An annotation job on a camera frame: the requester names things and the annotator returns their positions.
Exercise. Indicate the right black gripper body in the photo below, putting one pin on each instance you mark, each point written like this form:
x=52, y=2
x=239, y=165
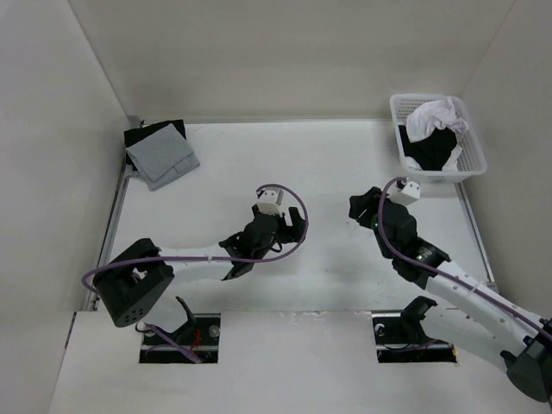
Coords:
x=375, y=228

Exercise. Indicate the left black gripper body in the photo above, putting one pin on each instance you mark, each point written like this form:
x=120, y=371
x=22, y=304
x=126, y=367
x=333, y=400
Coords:
x=278, y=237

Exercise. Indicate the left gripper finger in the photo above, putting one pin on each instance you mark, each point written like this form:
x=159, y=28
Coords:
x=258, y=210
x=295, y=229

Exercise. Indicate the white tank top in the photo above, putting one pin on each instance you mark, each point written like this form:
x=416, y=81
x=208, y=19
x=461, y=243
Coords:
x=439, y=114

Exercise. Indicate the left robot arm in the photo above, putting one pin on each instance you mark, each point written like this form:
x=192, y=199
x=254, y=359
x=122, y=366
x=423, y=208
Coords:
x=132, y=284

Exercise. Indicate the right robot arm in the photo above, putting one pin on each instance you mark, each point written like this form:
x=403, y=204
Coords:
x=457, y=308

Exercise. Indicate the black tank top in basket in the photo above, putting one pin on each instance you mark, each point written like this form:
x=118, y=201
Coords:
x=433, y=152

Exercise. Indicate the folded grey tank top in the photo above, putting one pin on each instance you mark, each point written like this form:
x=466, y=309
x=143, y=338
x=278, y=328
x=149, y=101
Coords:
x=156, y=179

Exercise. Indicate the folded black tank top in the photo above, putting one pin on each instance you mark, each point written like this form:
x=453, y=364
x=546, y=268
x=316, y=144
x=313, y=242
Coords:
x=157, y=146

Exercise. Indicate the white garment under black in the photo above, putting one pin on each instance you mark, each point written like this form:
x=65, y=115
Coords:
x=451, y=164

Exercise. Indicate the white plastic basket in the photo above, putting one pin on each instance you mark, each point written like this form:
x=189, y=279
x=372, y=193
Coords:
x=471, y=162

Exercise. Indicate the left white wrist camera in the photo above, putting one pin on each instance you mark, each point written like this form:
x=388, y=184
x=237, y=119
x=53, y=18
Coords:
x=269, y=200

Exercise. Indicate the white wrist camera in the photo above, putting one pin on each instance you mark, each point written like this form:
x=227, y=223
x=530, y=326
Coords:
x=269, y=200
x=406, y=193

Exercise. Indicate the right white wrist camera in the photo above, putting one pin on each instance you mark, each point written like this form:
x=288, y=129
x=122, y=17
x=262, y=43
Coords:
x=406, y=193

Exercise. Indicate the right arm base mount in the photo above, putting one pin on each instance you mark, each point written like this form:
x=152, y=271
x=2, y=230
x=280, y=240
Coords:
x=400, y=338

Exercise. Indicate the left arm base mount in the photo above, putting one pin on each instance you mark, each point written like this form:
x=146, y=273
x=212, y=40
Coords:
x=196, y=340

